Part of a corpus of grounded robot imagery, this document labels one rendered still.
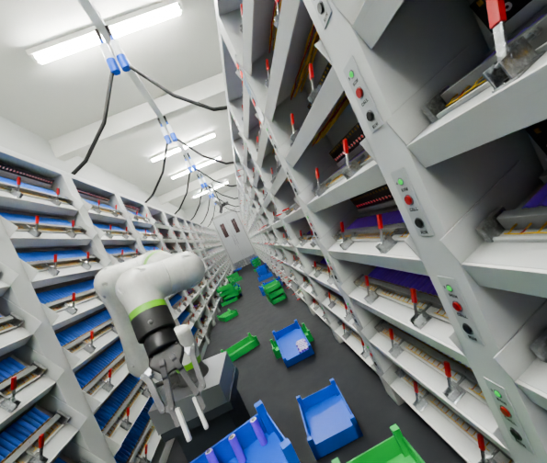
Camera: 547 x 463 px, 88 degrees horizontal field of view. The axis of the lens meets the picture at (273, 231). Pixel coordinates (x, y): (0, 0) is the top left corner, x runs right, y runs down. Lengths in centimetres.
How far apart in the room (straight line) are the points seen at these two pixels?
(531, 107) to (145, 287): 76
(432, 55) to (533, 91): 24
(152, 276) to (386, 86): 66
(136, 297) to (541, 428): 81
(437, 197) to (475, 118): 15
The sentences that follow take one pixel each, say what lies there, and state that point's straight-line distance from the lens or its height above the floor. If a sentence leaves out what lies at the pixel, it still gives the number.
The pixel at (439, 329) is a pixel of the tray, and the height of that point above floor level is 50.
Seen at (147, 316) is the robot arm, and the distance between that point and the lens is 77.
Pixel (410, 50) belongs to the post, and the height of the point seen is 102.
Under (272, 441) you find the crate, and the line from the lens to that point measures 84.
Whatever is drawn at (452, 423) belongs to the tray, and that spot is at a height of 11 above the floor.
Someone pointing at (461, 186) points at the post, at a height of 80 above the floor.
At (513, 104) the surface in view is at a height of 87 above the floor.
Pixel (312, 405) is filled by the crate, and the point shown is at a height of 1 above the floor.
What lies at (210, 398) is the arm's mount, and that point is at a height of 33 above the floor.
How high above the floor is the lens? 86
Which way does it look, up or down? 1 degrees down
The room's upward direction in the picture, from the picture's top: 25 degrees counter-clockwise
